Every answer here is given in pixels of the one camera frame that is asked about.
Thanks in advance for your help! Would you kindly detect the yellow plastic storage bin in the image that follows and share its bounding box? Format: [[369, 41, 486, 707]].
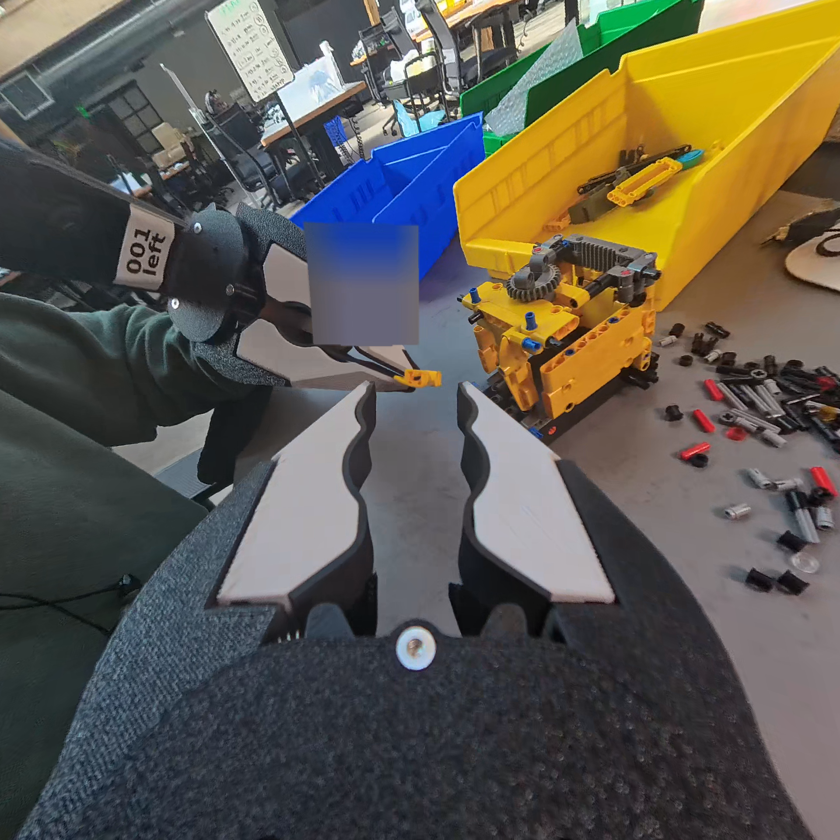
[[453, 0, 840, 312]]

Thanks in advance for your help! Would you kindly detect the green plastic storage bin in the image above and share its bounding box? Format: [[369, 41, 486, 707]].
[[459, 0, 706, 155]]

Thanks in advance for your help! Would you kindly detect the yellow black lego model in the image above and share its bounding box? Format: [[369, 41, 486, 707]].
[[459, 235, 662, 439]]

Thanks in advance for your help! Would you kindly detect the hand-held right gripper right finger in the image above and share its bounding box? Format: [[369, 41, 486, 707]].
[[449, 382, 616, 642]]

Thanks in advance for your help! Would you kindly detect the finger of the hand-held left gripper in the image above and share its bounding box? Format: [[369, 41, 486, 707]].
[[235, 319, 416, 393], [262, 244, 421, 376]]

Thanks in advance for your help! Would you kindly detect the clear bubble wrap sheet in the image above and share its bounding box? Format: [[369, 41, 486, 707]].
[[482, 18, 585, 135]]

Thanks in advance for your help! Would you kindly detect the blue plastic storage bin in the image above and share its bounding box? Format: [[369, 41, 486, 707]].
[[289, 113, 487, 283]]

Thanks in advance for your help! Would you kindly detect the white wooden book stand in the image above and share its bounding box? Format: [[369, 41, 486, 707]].
[[784, 220, 840, 293]]

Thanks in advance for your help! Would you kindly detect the pile of small lego pins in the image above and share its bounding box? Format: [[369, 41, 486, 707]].
[[659, 320, 840, 595]]

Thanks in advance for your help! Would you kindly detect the black cable with adapter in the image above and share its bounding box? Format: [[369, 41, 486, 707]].
[[761, 206, 840, 257]]

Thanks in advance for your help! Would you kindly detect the wooden desk with equipment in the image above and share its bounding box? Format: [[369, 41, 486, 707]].
[[261, 82, 367, 172]]

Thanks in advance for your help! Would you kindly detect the heap of mixed lego beams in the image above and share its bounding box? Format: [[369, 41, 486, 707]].
[[567, 144, 706, 224]]

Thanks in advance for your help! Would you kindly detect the person's left forearm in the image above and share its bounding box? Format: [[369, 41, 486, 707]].
[[0, 292, 263, 447]]

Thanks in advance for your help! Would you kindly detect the whiteboard sign on stand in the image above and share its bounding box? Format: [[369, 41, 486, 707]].
[[205, 0, 295, 102]]

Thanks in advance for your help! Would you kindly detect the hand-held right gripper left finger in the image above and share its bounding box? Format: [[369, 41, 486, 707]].
[[217, 382, 378, 642]]

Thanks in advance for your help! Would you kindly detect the black mesh office chair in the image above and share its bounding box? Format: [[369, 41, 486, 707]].
[[413, 0, 480, 116]]

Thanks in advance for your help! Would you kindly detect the person's green sweatshirt torso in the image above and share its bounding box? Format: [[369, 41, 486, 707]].
[[0, 387, 211, 834]]

